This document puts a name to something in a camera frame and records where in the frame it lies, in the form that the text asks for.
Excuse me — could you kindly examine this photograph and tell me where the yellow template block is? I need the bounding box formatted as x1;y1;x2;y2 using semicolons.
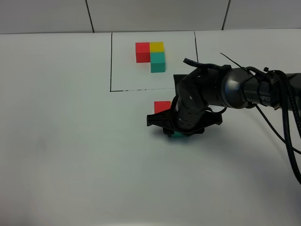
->
149;42;165;53

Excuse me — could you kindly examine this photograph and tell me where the green template block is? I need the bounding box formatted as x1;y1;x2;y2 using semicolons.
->
150;52;166;73

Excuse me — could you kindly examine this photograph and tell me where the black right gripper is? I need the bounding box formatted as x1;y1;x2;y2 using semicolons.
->
147;109;222;137

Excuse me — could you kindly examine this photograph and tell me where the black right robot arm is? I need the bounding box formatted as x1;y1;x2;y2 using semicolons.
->
147;65;301;136

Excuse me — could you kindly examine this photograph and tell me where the red template block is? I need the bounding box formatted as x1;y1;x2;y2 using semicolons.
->
135;42;151;63

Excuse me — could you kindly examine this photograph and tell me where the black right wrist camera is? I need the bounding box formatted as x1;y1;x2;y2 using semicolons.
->
173;74;187;95

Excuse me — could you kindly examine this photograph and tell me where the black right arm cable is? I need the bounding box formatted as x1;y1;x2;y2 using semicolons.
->
182;52;301;185

